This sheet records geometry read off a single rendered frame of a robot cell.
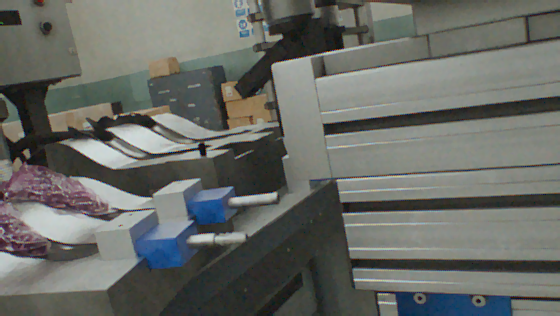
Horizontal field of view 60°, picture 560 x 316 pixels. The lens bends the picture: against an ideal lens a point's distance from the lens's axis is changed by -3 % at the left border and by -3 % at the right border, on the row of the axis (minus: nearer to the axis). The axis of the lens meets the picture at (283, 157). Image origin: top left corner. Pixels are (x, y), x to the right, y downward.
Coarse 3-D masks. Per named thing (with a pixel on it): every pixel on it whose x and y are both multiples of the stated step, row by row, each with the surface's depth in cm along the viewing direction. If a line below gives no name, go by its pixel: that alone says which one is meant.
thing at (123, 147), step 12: (108, 120) 94; (120, 120) 95; (132, 120) 94; (144, 120) 97; (72, 132) 87; (96, 132) 89; (108, 132) 87; (156, 132) 93; (168, 132) 94; (240, 132) 86; (108, 144) 84; (120, 144) 85; (132, 156) 82; (144, 156) 83; (156, 156) 82
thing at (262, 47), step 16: (256, 0) 471; (352, 0) 496; (256, 16) 469; (256, 32) 476; (352, 32) 484; (368, 32) 542; (256, 48) 478; (272, 80) 486; (272, 96) 487; (272, 112) 490
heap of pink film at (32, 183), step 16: (16, 176) 59; (32, 176) 59; (48, 176) 60; (64, 176) 61; (0, 192) 58; (16, 192) 57; (32, 192) 57; (48, 192) 57; (64, 192) 57; (80, 192) 57; (0, 208) 49; (16, 208) 51; (80, 208) 57; (96, 208) 58; (112, 208) 59; (0, 224) 47; (16, 224) 48; (0, 240) 46; (16, 240) 46; (32, 240) 47
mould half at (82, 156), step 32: (128, 128) 91; (192, 128) 97; (256, 128) 85; (64, 160) 82; (96, 160) 78; (128, 160) 80; (160, 160) 73; (192, 160) 67; (224, 160) 67; (256, 160) 73; (128, 192) 75; (256, 192) 73
